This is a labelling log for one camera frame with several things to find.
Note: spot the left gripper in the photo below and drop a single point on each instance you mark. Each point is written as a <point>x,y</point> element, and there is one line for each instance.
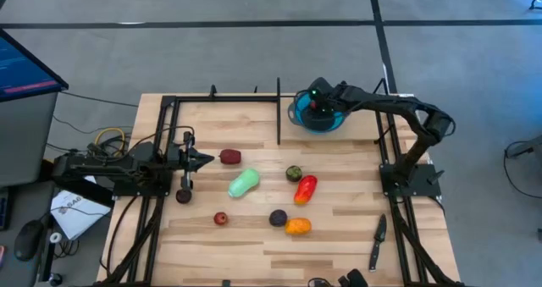
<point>186,160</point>

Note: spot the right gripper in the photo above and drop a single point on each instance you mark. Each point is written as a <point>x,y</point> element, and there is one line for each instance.
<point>326,98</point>

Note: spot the small red fruit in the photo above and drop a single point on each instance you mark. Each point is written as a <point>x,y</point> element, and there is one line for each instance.
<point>313,105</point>

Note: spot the dark red oblong fruit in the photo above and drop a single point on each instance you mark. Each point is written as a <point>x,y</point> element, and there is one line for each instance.
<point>230,156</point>

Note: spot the dark brown round fruit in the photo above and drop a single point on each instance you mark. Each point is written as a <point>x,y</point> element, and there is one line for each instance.
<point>184,196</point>

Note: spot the light green squash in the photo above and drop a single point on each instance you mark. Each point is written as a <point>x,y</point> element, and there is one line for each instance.
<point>243,183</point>

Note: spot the small red pomegranate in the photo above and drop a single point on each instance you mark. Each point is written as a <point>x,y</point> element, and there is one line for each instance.
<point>220,218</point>

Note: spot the dark green round fruit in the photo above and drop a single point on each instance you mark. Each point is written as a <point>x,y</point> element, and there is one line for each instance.
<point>294,173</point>

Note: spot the red orange toy pepper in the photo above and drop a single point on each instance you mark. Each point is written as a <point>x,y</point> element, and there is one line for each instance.
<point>305,189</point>

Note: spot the dark purple plum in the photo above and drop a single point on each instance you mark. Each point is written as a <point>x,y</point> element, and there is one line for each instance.
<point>278,218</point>

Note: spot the orange fruit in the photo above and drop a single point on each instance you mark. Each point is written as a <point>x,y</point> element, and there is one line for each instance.
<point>298,226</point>

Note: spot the black kitchen knife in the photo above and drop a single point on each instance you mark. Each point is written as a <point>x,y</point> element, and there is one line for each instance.
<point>378,241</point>

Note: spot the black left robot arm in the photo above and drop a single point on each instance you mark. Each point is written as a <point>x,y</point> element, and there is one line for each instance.
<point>106,166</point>

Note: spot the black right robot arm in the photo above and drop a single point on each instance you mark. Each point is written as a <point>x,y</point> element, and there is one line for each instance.
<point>394,105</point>

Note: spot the teal bowl with grey rim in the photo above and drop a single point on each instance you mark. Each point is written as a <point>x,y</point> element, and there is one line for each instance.
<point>297,118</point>

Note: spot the white sticker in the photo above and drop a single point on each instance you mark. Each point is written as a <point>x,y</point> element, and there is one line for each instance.
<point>406,95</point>

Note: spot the white paper booklet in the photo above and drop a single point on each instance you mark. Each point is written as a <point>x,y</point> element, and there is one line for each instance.
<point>78,213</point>

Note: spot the small white tape roll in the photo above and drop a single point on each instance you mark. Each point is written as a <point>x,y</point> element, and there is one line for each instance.
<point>55,237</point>

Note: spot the black device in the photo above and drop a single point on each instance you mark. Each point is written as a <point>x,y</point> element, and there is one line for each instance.
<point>355,278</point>

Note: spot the black round knob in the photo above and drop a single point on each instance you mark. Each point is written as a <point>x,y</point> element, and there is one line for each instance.
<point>55,279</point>

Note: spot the black computer mouse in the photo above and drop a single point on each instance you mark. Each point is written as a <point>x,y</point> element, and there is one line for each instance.
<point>28,239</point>

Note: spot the computer monitor with blue screen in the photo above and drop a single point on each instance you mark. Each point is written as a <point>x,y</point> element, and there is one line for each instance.
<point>21,71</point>

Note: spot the grey furniture leg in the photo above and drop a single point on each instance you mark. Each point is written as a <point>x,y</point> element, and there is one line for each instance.
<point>527,148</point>

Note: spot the black chair foot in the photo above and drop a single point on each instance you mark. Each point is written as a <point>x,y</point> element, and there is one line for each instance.
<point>537,2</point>

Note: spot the black aluminium frame rail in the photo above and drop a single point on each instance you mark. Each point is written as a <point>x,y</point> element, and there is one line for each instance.
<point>420,249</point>
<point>211,98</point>

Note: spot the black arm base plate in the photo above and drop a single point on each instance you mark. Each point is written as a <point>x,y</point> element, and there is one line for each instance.
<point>423,185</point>
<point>144,187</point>

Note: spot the small black edge bracket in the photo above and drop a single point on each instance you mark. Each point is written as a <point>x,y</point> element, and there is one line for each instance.
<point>225,283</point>

